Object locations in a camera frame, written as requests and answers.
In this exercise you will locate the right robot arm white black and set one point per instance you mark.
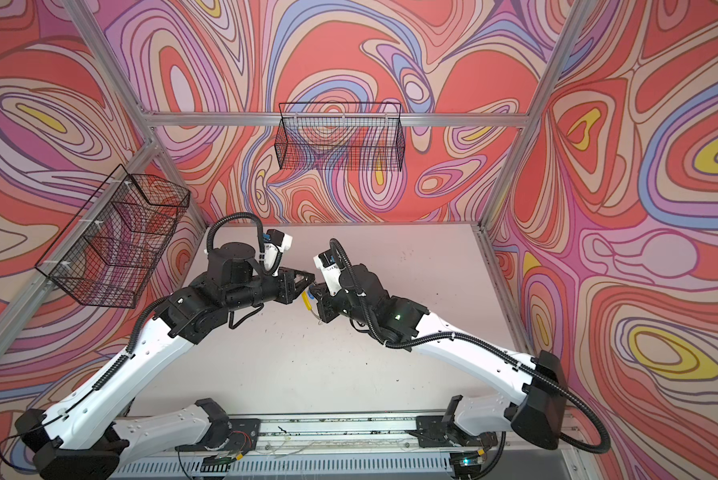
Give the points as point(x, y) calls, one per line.
point(532, 397)

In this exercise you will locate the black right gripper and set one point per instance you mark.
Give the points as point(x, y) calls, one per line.
point(322, 292)

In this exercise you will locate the black wire basket wall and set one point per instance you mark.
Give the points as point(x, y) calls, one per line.
point(344, 136)
point(108, 252)

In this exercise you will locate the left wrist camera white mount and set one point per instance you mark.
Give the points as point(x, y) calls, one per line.
point(276, 243)

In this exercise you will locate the large keyring with yellow sleeve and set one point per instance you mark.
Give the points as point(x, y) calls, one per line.
point(311, 304)

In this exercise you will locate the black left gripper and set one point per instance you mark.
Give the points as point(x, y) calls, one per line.
point(289, 287)

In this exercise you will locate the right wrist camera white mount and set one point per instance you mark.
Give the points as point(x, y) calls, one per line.
point(330, 271)

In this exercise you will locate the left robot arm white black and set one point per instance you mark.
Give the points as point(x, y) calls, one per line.
point(83, 435)

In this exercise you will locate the black wire basket back wall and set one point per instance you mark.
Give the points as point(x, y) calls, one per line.
point(344, 136)

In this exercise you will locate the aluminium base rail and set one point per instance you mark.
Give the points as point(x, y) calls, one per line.
point(371, 445)

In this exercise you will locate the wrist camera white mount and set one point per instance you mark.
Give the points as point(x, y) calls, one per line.
point(330, 271)
point(276, 243)

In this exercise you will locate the black wire basket left wall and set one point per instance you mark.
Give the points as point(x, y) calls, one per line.
point(108, 252)

